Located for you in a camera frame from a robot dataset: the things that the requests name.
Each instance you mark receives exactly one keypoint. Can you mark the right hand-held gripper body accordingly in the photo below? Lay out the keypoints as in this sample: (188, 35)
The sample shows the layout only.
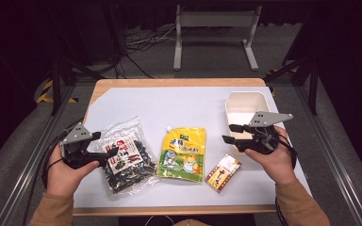
(264, 119)

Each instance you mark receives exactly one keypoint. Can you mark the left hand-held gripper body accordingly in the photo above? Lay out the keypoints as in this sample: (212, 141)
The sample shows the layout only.
(75, 135)

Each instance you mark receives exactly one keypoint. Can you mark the cream plastic container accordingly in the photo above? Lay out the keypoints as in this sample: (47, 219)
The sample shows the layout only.
(243, 105)

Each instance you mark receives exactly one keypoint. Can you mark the clear bag of dark dried food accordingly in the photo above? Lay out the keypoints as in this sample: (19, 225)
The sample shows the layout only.
(132, 166)

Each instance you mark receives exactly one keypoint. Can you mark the yellow spout pouch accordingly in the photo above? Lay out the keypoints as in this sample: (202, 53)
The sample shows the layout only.
(182, 153)

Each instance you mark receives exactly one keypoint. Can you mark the person's left hand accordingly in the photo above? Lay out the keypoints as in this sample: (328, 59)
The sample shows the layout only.
(64, 179)

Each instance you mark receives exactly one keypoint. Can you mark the person's right hand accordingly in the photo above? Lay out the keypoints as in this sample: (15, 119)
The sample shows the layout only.
(278, 164)

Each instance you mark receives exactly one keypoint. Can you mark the small red and yellow box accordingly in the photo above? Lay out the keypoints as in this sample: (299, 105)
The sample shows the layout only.
(222, 173)

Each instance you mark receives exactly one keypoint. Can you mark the yellow and black floor tape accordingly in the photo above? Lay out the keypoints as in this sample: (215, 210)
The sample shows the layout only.
(45, 91)

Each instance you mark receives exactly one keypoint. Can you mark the black metal stand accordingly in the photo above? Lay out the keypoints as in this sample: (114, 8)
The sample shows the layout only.
(312, 81)
(56, 81)

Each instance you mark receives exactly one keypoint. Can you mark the white table mat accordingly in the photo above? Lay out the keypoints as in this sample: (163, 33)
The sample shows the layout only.
(176, 106)

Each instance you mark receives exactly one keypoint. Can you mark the white metal stand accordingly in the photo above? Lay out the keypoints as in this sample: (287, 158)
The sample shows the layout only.
(215, 19)

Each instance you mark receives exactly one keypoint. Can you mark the aluminium rail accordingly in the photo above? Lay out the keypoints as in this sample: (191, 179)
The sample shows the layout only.
(333, 157)
(34, 157)

